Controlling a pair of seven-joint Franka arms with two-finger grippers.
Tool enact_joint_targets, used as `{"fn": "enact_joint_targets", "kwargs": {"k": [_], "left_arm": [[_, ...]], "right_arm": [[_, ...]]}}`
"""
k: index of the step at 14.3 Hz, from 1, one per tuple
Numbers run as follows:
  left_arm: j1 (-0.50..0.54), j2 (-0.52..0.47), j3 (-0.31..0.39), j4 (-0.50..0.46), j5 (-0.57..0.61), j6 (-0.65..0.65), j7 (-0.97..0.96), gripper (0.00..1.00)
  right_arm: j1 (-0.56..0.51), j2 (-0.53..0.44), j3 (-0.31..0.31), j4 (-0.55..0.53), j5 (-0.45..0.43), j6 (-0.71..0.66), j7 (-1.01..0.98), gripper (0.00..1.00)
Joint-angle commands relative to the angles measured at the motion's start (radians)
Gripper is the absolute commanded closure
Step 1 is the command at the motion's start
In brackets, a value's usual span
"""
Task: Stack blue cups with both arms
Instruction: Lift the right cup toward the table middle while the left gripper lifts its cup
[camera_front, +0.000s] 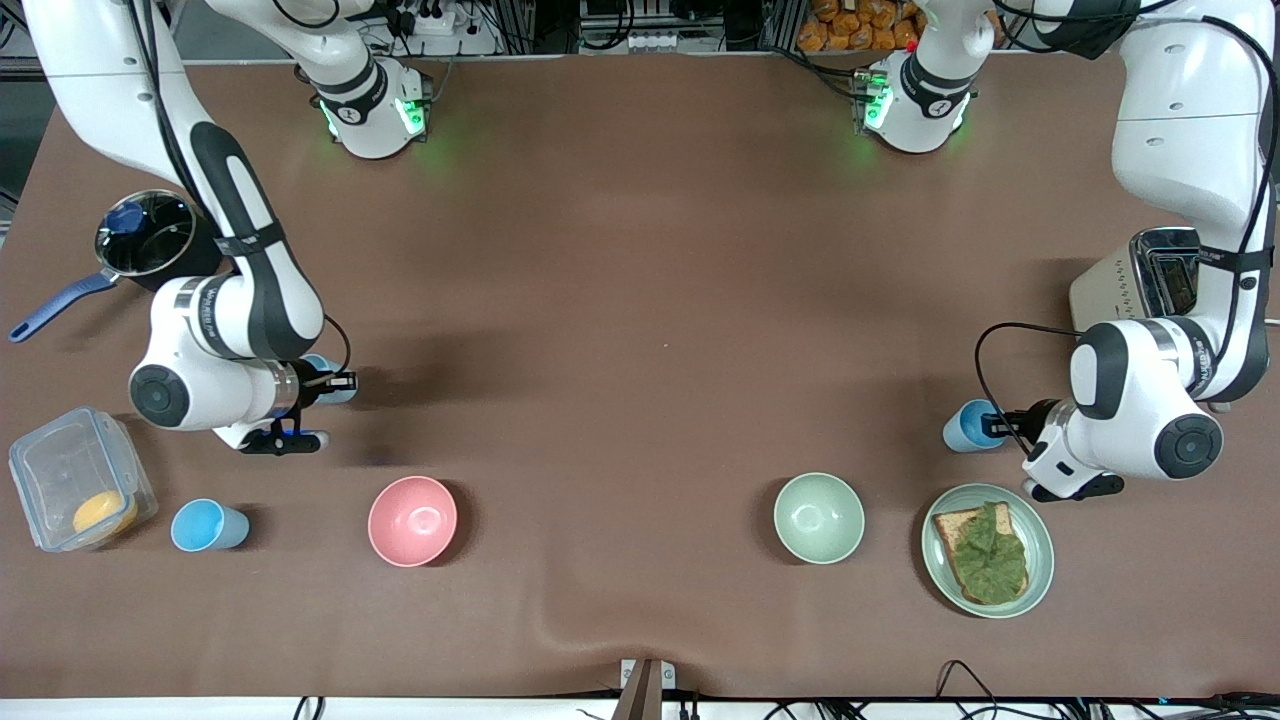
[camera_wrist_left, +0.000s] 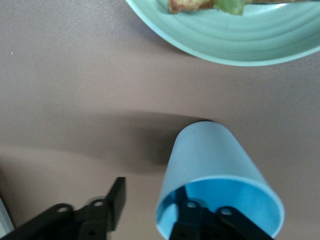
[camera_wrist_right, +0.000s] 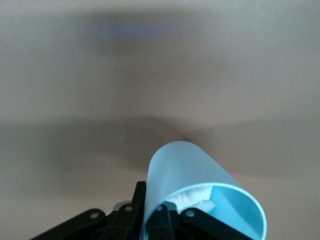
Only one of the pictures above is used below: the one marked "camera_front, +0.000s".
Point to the green bowl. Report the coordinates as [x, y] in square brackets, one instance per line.
[818, 518]

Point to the pink bowl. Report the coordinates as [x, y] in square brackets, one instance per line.
[412, 520]

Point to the blue plastic cup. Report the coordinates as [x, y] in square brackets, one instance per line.
[200, 525]
[338, 398]
[960, 430]

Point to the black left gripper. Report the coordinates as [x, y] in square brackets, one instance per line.
[1041, 415]

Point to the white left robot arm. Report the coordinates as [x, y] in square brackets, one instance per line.
[1180, 130]

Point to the yellow round food piece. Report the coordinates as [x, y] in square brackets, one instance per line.
[103, 512]

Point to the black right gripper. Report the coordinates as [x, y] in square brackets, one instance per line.
[311, 383]

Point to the bag of orange snacks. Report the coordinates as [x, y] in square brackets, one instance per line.
[850, 25]

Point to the clear plastic food container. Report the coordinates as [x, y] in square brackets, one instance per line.
[60, 470]

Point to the beige and steel toaster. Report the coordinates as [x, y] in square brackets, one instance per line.
[1100, 290]

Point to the metal table bracket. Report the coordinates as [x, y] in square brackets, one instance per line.
[648, 690]

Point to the glass lid with blue knob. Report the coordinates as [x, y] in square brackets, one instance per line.
[150, 250]

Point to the green lettuce leaf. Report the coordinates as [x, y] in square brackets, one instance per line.
[990, 560]

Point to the white power strip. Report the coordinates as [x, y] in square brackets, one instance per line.
[430, 20]

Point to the toasted bread slice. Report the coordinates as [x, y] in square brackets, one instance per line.
[955, 525]

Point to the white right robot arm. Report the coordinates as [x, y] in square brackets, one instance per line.
[230, 320]

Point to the green plate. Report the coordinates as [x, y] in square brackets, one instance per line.
[1040, 545]

